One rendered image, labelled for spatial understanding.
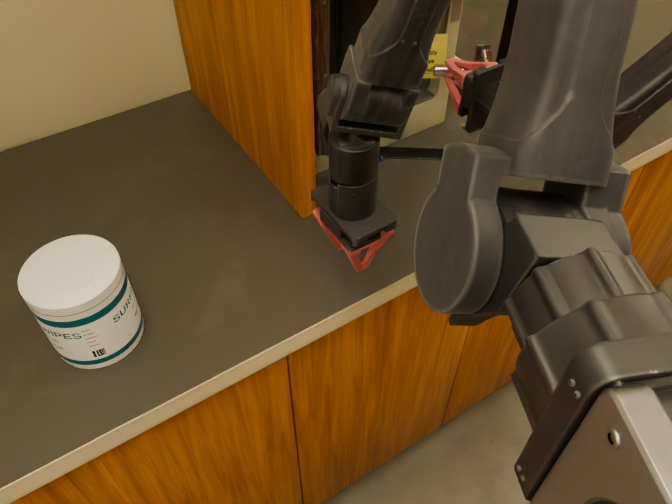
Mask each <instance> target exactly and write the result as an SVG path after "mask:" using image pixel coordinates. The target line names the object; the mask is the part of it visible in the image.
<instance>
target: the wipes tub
mask: <svg viewBox="0 0 672 504"><path fill-rule="evenodd" d="M18 289H19V292H20V294H21V295H22V297H23V299H24V300H25V302H26V304H27V305H28V307H29V309H30V310H31V312H32V313H33V315H34V317H35V318H36V320H37V321H38V323H39V324H40V326H41V328H42V329H43V331H44V332H45V334H46V335H47V337H48V339H49V340H50V342H51V343H52V345H53V346H54V348H55V350H56V351H57V353H58V354H59V355H60V356H61V358H62V359H63V360H64V361H65V362H67V363H68V364H70V365H72V366H74V367H77V368H82V369H96V368H101V367H105V366H108V365H111V364H113V363H116V362H117V361H119V360H121V359H122V358H124V357H125V356H127V355H128V354H129V353H130V352H131V351H132V350H133V349H134V348H135V347H136V345H137V344H138V342H139V341H140V339H141V337H142V334H143V330H144V320H143V316H142V313H141V310H140V307H139V305H138V302H137V299H136V297H135V294H134V292H133V289H132V286H131V284H130V281H129V279H128V276H127V274H126V271H125V268H124V266H123V264H122V261H121V259H120V256H119V254H118V252H117V250H116V248H115V247H114V246H113V245H112V244H111V243H110V242H109V241H107V240H105V239H103V238H101V237H98V236H93V235H72V236H67V237H63V238H60V239H57V240H55V241H52V242H50V243H48V244H46V245H44V246H43V247H41V248H40V249H38V250H37V251H36V252H34V253H33V254H32V255H31V256H30V257H29V258H28V259H27V261H26V262H25V263H24V265H23V266H22V268H21V270H20V273H19V276H18Z"/></svg>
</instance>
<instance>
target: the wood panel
mask: <svg viewBox="0 0 672 504"><path fill-rule="evenodd" d="M173 3H174V8H175V13H176V17H177V22H178V27H179V32H180V37H181V42H182V47H183V52H184V57H185V62H186V67H187V71H188V76H189V81H190V86H191V90H192V91H193V92H194V93H195V94H196V95H197V97H198V98H199V99H200V100H201V101H202V102H203V104H204V105H205V106H206V107H207V108H208V109H209V111H210V112H211V113H212V114H213V115H214V116H215V117H216V119H217V120H218V121H219V122H220V123H221V124H222V126H223V127H224V128H225V129H226V130H227V131H228V132H229V134H230V135H231V136H232V137H233V138H234V139H235V141H236V142H237V143H238V144H239V145H240V146H241V148H242V149H243V150H244V151H245V152H246V153H247V154H248V156H249V157H250V158H251V159H252V160H253V161H254V163H255V164H256V165H257V166H258V167H259V168H260V169H261V171H262V172H263V173H264V174H265V175H266V176H267V178H268V179H269V180H270V181H271V182H272V183H273V185H274V186H275V187H276V188H277V189H278V190H279V191H280V193H281V194H282V195H283V196H284V197H285V198H286V200H287V201H288V202H289V203H290V204H291V205H292V206H293V208H294V209H295V210H296V211H297V212H298V213H299V215H300V216H301V217H302V218H305V217H307V216H310V215H312V214H313V209H315V208H317V203H316V202H315V201H311V194H310V192H311V190H313V189H315V188H316V170H315V139H314V108H313V77H312V47H311V16H310V0H173Z"/></svg>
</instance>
